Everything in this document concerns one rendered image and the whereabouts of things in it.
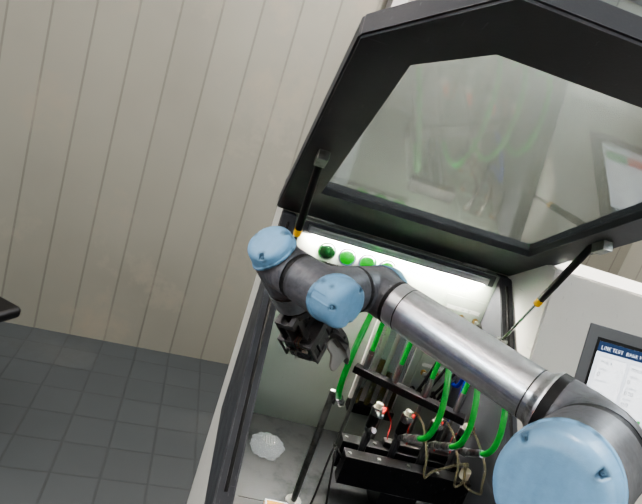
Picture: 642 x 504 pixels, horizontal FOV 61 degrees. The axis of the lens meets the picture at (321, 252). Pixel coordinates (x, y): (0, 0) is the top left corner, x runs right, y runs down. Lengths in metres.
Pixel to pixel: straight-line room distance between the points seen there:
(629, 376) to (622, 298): 0.21
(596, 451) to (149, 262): 3.01
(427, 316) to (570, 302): 0.78
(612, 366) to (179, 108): 2.45
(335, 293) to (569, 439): 0.34
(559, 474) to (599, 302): 1.03
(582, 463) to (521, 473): 0.06
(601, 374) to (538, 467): 1.04
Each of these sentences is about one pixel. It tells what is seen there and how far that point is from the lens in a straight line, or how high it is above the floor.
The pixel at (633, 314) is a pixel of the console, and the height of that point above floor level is 1.50.
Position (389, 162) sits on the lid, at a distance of 1.13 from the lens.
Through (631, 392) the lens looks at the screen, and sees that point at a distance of 1.69.
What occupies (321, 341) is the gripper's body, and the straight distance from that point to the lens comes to 0.99.
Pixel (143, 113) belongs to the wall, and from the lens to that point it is 3.20.
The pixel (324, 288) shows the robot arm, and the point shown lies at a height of 1.52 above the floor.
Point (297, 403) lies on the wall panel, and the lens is 1.71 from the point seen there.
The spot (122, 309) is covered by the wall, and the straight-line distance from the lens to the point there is 3.52.
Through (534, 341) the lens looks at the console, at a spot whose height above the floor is 1.36.
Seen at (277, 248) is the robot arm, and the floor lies 1.54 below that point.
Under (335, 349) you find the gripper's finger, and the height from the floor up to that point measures 1.34.
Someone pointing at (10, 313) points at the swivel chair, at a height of 0.53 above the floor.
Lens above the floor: 1.75
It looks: 15 degrees down
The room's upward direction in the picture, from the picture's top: 19 degrees clockwise
